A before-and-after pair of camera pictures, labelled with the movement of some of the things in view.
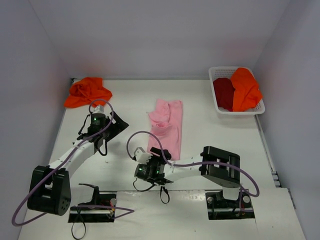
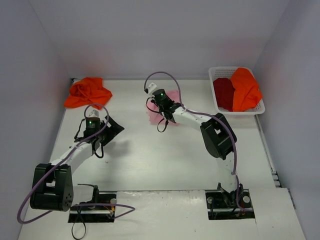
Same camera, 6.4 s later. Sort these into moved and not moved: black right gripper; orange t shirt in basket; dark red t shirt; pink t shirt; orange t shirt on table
Moved: pink t shirt; black right gripper
Not moved: orange t shirt on table; dark red t shirt; orange t shirt in basket
